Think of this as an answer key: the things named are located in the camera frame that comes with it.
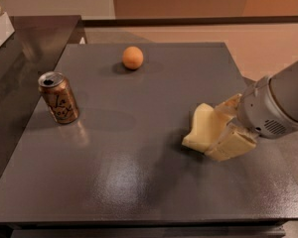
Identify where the orange fruit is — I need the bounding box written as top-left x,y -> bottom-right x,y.
122,47 -> 144,69

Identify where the orange LaCroix can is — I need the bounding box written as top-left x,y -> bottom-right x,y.
38,71 -> 79,124

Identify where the yellow sponge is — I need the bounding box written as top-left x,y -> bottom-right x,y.
182,103 -> 231,153

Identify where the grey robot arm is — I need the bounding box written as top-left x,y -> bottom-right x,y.
205,61 -> 298,161

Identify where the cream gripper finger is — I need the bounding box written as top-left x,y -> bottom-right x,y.
215,93 -> 241,118
205,123 -> 258,162

